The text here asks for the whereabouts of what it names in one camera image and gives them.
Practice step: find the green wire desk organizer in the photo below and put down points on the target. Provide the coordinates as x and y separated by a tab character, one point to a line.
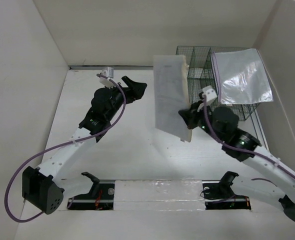
200	74

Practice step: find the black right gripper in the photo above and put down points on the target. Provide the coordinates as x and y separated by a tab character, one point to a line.
190	115

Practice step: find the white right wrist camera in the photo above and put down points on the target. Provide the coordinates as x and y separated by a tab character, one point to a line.
208	95

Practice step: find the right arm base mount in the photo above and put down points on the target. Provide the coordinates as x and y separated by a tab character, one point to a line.
218	195

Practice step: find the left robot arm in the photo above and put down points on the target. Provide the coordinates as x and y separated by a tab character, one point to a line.
44	186

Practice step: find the clear mesh pouch beige zipper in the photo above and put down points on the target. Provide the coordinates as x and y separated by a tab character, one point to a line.
171	94

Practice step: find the clear mesh pouch purple zipper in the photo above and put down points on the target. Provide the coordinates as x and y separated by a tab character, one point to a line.
241	77

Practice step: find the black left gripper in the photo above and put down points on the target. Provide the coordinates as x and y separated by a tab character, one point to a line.
133	92

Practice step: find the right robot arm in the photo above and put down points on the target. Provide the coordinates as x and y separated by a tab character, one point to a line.
222	125

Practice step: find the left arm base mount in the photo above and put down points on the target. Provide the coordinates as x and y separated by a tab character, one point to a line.
100	197

